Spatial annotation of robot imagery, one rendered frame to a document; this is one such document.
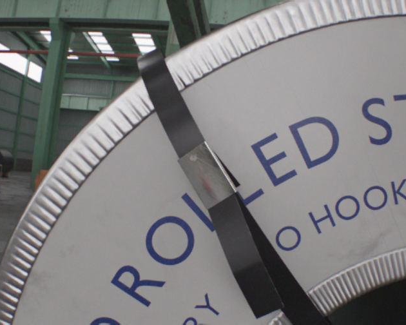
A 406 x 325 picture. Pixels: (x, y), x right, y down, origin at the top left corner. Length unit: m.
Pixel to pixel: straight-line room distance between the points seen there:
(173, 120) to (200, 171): 0.06
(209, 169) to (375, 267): 0.22
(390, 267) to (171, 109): 0.30
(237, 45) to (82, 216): 0.26
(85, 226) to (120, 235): 0.04
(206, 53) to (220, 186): 0.16
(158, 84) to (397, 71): 0.27
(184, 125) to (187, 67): 0.08
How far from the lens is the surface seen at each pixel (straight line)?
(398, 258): 0.48
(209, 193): 0.39
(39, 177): 12.29
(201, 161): 0.39
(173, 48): 5.41
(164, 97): 0.43
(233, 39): 0.47
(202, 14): 1.48
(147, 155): 0.46
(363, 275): 0.47
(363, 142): 0.47
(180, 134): 0.41
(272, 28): 0.48
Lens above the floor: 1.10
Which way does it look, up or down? 2 degrees up
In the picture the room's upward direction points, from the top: 6 degrees clockwise
